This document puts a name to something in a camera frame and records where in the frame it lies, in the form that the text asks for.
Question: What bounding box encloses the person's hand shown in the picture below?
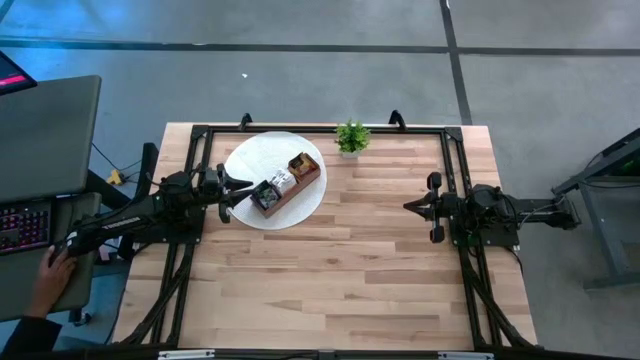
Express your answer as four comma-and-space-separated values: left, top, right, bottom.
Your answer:
25, 244, 79, 321

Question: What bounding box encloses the grey keyboard shelf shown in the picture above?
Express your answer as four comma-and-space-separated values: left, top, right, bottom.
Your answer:
0, 192, 103, 324

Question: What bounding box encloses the monitor with pink screen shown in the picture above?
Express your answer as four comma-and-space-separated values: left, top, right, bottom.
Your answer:
0, 49, 39, 96

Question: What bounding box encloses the orange fruit tea bag packet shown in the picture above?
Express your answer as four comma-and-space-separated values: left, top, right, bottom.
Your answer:
288, 153, 317, 181

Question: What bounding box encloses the silver aluminium rail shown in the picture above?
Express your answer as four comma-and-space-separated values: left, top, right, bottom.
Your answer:
438, 351, 495, 360
158, 349, 216, 360

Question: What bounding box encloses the grey metal stand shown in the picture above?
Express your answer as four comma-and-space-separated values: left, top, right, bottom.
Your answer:
550, 127, 640, 294

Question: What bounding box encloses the black metal table frame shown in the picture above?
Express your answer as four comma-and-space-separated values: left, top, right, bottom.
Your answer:
112, 109, 540, 360

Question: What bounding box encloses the dark blue tea bag packet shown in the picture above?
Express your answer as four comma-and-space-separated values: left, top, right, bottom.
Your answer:
253, 182, 282, 210

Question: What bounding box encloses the wooden tea organizer box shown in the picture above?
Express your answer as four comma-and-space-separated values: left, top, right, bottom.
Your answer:
248, 151, 323, 220

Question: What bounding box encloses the white round plate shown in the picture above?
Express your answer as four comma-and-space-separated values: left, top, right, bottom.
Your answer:
223, 130, 329, 231

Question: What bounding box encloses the white plastic bag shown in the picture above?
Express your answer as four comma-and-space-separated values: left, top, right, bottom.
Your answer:
94, 239, 126, 264

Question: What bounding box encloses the grey desk top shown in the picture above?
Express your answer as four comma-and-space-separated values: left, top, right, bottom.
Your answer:
0, 74, 103, 204

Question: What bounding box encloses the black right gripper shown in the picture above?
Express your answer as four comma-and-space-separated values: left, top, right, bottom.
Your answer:
402, 171, 469, 245

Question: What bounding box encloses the backlit black keyboard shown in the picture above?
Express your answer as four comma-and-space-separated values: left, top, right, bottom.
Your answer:
0, 199, 54, 257

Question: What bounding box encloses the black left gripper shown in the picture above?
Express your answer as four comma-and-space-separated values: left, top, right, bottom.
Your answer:
199, 163, 255, 225

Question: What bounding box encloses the green plant in white pot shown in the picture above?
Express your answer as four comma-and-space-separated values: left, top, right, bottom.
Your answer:
333, 118, 373, 160

